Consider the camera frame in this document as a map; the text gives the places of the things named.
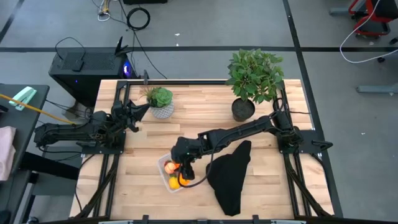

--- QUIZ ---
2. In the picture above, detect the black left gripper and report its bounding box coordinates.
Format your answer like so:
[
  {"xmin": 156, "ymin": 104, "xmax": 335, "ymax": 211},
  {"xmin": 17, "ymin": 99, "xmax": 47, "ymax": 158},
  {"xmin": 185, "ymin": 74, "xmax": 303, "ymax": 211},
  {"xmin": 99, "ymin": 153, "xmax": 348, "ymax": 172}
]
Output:
[{"xmin": 111, "ymin": 100, "xmax": 150, "ymax": 133}]

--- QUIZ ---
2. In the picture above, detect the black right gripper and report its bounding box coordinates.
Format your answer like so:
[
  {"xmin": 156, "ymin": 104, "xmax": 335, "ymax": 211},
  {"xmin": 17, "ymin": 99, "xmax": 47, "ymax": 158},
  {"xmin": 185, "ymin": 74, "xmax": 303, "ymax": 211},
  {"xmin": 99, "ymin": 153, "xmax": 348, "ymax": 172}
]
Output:
[{"xmin": 170, "ymin": 136, "xmax": 205, "ymax": 181}]

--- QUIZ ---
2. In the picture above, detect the pink toy peach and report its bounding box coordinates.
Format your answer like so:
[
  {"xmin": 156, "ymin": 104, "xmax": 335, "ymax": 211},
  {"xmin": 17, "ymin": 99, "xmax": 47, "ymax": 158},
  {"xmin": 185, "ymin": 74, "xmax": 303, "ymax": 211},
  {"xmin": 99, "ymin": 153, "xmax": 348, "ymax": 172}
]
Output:
[{"xmin": 164, "ymin": 161, "xmax": 178, "ymax": 175}]

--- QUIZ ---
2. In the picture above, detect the clear plastic tupperware container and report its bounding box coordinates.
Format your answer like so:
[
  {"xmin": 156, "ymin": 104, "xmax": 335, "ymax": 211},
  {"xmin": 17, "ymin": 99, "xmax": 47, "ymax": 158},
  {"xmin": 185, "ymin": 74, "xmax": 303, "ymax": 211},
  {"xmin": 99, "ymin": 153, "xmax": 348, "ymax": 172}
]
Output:
[{"xmin": 157, "ymin": 152, "xmax": 191, "ymax": 194}]

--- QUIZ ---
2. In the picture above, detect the succulent in white patterned pot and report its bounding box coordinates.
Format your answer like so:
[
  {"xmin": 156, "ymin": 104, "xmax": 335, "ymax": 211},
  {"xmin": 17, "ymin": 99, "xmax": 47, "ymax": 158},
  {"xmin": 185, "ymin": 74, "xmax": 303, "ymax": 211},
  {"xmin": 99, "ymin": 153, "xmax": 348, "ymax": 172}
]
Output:
[{"xmin": 141, "ymin": 85, "xmax": 175, "ymax": 120}]

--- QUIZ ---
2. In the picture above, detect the black cloth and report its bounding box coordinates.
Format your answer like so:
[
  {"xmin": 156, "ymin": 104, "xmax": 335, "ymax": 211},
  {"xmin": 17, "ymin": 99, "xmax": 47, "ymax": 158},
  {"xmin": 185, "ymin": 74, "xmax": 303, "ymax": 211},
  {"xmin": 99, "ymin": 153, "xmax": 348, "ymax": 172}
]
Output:
[{"xmin": 205, "ymin": 139, "xmax": 252, "ymax": 217}]

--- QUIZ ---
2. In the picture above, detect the black computer tower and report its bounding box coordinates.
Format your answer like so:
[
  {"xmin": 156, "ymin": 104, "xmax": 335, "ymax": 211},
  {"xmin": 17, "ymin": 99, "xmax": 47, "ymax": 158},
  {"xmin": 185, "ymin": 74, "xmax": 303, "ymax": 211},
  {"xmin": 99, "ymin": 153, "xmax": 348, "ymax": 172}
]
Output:
[{"xmin": 49, "ymin": 36, "xmax": 139, "ymax": 105}]

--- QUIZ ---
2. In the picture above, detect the black side desk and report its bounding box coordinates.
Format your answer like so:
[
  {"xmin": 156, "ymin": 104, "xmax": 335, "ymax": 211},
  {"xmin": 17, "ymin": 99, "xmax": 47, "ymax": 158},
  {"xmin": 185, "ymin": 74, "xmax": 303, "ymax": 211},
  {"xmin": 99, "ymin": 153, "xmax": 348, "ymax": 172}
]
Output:
[{"xmin": 0, "ymin": 83, "xmax": 81, "ymax": 224}]

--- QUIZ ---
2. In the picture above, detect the mint green stapler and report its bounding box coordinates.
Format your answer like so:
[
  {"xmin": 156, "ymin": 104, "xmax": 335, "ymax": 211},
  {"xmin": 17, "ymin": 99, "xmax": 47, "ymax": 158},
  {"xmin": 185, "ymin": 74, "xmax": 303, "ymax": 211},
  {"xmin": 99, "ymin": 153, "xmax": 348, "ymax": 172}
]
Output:
[{"xmin": 8, "ymin": 86, "xmax": 37, "ymax": 111}]

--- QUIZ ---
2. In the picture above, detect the green potted tree black pot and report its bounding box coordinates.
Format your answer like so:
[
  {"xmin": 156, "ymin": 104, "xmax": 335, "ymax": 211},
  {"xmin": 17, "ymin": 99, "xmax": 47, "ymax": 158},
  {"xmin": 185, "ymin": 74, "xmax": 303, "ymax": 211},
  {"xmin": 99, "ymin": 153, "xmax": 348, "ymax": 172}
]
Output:
[{"xmin": 225, "ymin": 48, "xmax": 285, "ymax": 123}]

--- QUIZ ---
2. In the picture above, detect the pink cloth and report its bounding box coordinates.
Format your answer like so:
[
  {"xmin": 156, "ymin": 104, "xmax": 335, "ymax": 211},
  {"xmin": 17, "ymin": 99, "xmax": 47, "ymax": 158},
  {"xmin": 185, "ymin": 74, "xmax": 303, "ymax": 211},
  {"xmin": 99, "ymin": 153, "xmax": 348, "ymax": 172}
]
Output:
[{"xmin": 0, "ymin": 126, "xmax": 17, "ymax": 182}]

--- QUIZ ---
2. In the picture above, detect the red and black chair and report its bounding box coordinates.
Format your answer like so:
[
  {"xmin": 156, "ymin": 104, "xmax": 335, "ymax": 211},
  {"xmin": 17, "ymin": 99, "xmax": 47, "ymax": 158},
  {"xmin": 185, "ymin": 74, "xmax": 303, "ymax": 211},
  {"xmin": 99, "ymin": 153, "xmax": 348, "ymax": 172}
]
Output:
[{"xmin": 347, "ymin": 0, "xmax": 398, "ymax": 39}]

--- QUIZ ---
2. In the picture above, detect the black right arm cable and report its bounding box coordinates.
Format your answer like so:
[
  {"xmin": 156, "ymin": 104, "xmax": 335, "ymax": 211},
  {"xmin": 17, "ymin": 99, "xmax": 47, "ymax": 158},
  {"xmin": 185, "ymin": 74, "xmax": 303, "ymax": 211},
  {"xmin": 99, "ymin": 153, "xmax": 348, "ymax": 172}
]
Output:
[{"xmin": 185, "ymin": 98, "xmax": 312, "ymax": 189}]

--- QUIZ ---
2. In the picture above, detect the long black floor cable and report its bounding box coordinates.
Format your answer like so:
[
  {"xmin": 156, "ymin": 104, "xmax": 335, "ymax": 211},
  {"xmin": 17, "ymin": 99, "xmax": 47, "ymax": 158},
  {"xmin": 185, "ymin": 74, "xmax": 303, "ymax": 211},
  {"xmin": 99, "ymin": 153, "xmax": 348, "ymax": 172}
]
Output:
[{"xmin": 118, "ymin": 0, "xmax": 169, "ymax": 80}]

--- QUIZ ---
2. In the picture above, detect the black aluminium rig frame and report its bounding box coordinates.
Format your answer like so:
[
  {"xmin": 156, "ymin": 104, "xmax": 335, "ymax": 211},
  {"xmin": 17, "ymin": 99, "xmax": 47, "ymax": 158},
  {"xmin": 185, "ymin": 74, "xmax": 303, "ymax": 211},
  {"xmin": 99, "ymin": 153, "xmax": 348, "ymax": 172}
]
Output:
[{"xmin": 70, "ymin": 79, "xmax": 345, "ymax": 224}]

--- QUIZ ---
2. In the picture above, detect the small black box with cable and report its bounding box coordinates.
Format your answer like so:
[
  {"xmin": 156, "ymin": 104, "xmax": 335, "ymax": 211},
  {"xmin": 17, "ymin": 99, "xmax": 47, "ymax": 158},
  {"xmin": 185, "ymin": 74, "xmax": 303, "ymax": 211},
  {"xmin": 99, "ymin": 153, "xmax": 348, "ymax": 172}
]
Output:
[{"xmin": 54, "ymin": 36, "xmax": 87, "ymax": 73}]

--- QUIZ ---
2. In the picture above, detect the black coiled floor cable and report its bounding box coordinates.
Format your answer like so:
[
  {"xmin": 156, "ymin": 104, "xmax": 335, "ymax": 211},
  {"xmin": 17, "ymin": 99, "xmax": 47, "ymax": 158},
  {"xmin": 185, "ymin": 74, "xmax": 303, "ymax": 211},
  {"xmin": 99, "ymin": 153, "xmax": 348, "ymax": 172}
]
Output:
[{"xmin": 126, "ymin": 6, "xmax": 152, "ymax": 31}]

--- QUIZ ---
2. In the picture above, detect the yellow strap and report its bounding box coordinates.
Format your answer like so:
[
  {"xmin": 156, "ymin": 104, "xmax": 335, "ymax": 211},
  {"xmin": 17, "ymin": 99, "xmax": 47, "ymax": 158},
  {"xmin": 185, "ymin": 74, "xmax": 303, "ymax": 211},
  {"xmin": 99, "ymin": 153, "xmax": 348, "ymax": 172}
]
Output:
[{"xmin": 0, "ymin": 93, "xmax": 77, "ymax": 126}]

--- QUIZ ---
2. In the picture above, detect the white floor cable bundle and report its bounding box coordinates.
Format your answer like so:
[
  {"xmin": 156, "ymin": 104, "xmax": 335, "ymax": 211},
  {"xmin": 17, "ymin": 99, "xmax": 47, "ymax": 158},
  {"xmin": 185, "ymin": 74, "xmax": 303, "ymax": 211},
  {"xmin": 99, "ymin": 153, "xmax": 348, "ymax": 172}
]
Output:
[{"xmin": 91, "ymin": 0, "xmax": 127, "ymax": 25}]

